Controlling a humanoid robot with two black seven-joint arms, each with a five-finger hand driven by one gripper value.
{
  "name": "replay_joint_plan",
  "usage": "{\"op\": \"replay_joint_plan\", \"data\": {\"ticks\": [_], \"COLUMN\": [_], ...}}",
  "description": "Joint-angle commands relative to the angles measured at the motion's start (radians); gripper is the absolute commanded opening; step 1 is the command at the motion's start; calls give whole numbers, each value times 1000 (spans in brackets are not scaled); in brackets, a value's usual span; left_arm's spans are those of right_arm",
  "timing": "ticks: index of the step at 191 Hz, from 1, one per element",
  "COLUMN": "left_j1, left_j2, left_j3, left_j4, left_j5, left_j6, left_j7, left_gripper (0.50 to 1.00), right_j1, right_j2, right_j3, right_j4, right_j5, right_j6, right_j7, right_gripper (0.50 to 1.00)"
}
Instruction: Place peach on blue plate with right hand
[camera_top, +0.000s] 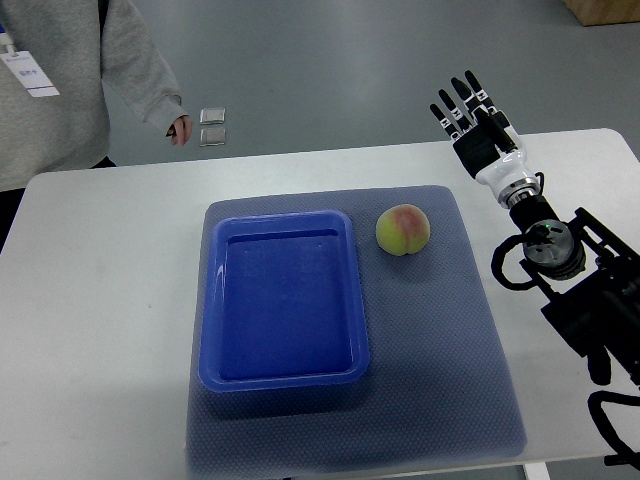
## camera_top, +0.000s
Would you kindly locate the white name badge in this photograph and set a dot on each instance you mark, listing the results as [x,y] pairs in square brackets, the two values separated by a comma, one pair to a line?
[29,73]

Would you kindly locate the yellow-green peach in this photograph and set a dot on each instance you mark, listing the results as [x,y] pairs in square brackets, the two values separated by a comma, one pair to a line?
[403,230]

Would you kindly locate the white table leg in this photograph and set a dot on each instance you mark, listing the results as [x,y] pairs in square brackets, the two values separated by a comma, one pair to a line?
[536,471]

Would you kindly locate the blue plastic tray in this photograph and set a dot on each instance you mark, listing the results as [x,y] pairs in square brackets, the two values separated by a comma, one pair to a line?
[283,304]

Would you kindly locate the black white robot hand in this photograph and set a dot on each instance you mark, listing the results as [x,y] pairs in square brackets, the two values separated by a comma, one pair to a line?
[486,143]

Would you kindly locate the upper metal floor plate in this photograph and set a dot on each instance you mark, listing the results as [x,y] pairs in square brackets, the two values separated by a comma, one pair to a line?
[212,115]

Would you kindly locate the person in grey sweatshirt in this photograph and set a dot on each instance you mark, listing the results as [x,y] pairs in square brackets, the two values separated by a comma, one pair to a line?
[57,57]

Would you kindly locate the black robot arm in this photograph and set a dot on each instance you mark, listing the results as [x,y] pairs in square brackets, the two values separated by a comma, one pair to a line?
[590,278]

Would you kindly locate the person's bare hand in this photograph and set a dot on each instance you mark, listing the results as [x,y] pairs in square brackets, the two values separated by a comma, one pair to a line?
[180,131]

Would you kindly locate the wooden box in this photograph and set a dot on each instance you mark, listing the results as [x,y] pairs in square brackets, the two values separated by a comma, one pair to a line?
[604,12]

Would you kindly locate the grey-blue mesh mat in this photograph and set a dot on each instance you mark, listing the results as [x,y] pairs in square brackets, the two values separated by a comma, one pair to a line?
[437,389]

